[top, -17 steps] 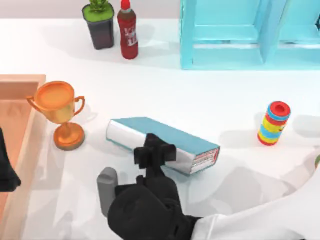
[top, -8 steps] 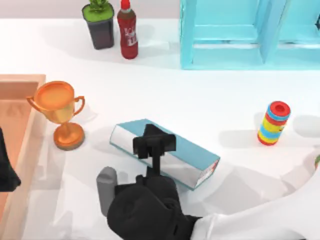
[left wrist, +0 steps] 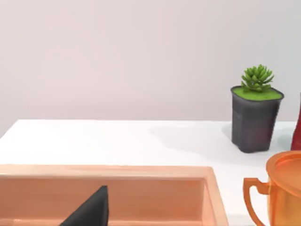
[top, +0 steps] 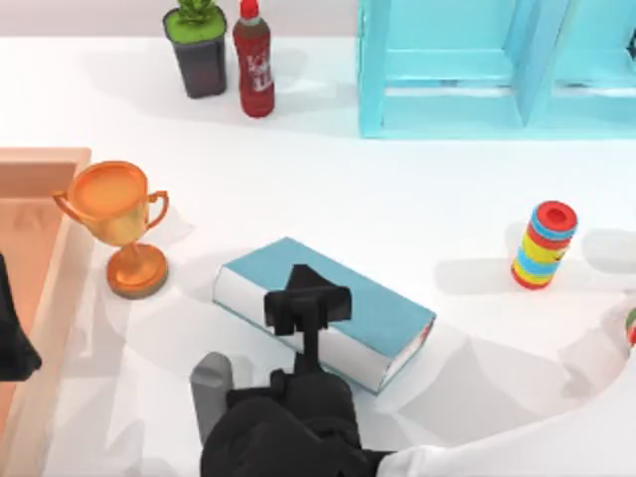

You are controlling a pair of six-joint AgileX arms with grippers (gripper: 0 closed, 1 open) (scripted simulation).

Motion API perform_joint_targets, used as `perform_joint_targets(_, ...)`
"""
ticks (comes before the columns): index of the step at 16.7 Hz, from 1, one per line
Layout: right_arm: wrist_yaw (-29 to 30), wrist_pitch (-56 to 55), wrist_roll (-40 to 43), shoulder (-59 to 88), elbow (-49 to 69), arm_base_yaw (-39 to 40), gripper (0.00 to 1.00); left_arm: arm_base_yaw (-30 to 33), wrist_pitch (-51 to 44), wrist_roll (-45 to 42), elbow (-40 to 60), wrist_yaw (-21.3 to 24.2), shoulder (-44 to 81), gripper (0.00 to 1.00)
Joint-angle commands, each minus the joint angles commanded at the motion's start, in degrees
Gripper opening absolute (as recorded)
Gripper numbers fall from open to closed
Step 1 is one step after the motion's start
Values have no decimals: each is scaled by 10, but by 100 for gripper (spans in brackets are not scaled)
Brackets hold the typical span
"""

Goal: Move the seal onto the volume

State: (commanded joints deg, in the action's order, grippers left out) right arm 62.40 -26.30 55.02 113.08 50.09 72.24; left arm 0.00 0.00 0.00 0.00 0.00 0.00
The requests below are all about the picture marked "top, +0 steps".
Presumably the blue book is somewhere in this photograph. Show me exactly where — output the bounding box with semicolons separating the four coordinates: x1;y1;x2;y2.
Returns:
212;237;437;397

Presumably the orange trophy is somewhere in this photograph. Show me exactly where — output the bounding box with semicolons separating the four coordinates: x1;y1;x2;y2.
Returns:
52;159;170;300

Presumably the stack of coloured rings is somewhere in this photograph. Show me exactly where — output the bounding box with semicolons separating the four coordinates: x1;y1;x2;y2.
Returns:
510;200;579;290

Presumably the red bottle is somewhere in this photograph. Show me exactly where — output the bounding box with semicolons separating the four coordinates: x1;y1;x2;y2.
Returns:
232;0;276;119

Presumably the dark pot with green plant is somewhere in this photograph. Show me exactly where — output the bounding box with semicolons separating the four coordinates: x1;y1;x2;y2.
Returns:
162;0;229;99

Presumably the light blue rack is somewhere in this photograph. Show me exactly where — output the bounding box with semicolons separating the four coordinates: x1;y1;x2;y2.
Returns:
356;0;636;140

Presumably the salmon shallow box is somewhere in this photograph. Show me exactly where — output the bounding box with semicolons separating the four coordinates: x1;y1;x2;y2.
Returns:
0;147;93;477

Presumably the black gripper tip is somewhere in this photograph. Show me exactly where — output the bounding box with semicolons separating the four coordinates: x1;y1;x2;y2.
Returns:
0;252;43;384

